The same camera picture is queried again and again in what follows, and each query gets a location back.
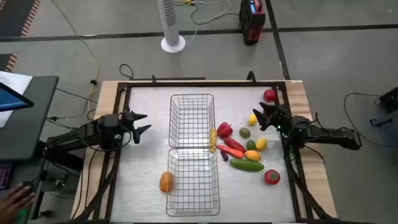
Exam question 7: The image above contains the white work surface sheet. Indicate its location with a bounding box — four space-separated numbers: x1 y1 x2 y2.
110 85 296 223

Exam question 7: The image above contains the yellow corn cob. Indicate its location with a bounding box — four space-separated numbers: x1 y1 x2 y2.
209 128 218 154

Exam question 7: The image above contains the black hazard-striped floor mat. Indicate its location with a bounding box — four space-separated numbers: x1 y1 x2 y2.
0 0 42 39

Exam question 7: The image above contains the black metal table frame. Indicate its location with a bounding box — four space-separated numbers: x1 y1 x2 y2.
73 79 336 224

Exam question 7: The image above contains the black tablet screen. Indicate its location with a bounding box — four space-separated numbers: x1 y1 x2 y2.
0 81 35 113

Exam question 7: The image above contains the purple-lit keyboard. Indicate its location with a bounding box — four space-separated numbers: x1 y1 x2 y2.
0 163 13 191

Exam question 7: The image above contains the red and black device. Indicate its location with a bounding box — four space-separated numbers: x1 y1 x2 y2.
238 0 267 46

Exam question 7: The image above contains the green cucumber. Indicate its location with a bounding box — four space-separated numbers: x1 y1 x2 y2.
229 158 266 172

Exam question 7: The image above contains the black computer mouse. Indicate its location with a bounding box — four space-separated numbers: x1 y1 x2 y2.
18 180 36 195

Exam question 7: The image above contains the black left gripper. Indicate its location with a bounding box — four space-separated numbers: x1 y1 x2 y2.
98 110 152 151

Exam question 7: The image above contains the silver wire basket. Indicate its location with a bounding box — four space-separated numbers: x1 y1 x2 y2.
169 93 216 149
165 147 221 217

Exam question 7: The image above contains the dark grey desk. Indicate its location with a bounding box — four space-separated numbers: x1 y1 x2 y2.
0 75 60 161

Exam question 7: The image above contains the white floor cable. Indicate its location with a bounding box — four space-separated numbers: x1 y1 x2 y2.
183 0 241 50

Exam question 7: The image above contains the long black floor cable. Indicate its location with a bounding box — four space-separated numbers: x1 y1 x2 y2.
343 92 398 147

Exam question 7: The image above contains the red tomato with green calyx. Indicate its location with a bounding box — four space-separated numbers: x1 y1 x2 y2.
264 169 281 186

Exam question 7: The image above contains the bright red apple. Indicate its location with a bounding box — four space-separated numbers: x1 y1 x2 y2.
263 88 277 103

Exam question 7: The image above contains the long red chili pepper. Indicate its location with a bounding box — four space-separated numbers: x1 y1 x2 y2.
216 144 244 160

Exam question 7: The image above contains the small orange pumpkin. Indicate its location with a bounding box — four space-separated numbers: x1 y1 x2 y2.
159 171 175 194

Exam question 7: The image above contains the black box on floor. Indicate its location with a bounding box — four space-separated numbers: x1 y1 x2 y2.
378 86 398 114

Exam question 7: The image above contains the white tower fan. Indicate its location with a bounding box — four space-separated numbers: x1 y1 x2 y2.
157 0 187 54

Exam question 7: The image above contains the black looped floor cable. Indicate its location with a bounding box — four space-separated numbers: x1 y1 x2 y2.
119 63 135 80

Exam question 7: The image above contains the yellow floor cable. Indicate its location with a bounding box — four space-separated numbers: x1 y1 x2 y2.
51 0 100 121

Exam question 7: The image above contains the red bell pepper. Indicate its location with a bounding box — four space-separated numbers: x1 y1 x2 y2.
216 121 234 139

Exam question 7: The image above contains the person's hand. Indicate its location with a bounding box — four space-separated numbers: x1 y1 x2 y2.
0 182 35 224

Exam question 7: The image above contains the black floor bracket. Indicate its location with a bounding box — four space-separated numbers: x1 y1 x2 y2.
369 118 394 128

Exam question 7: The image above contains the white paper sheet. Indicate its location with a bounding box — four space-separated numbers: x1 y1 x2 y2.
0 70 34 128

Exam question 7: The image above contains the yellow-orange orange fruit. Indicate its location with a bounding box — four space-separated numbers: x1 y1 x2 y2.
244 149 262 162

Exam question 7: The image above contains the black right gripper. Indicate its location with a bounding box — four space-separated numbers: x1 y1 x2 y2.
252 101 295 138

